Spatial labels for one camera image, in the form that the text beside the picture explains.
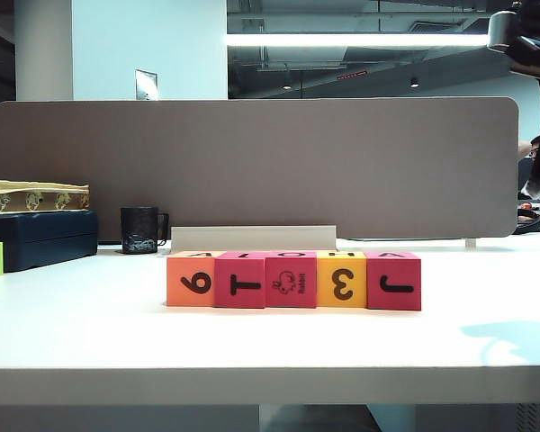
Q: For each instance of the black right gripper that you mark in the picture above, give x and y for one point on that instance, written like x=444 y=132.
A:
x=537 y=40

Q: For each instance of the red letter block with J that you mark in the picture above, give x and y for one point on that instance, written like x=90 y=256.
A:
x=393 y=283

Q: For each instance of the red letter block with rabbit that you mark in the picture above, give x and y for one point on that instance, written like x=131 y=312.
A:
x=292 y=283

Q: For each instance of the red letter block with T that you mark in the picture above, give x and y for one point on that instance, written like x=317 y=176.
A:
x=240 y=283

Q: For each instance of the orange letter block with 6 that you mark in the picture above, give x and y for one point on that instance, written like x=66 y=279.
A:
x=191 y=283

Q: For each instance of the yellow letter block with 3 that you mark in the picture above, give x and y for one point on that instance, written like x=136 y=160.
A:
x=342 y=283

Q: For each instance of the black round object red trim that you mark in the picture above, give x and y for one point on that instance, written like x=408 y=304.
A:
x=528 y=222

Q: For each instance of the small ceiling spotlight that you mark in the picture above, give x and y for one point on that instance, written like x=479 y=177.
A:
x=287 y=83
x=414 y=82

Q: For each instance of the red hanging ceiling sign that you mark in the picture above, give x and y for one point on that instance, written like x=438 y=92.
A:
x=352 y=74

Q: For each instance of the long ceiling light strip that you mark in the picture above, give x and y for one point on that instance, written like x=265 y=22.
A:
x=342 y=39

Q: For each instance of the vented panel under table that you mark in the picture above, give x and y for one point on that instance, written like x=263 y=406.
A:
x=533 y=418

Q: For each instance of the grey desk partition panel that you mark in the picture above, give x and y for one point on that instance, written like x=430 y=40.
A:
x=252 y=171

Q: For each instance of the black mug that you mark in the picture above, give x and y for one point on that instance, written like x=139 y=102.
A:
x=137 y=229

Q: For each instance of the yellow printed box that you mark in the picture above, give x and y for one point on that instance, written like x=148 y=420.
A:
x=36 y=195

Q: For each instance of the dark blue case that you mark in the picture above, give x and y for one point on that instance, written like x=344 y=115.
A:
x=40 y=238

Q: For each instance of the white partition foot bracket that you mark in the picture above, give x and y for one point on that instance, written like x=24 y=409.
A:
x=471 y=243

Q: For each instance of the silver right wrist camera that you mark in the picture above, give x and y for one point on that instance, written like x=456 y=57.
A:
x=501 y=29

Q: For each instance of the wall sign plate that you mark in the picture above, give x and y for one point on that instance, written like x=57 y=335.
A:
x=146 y=84

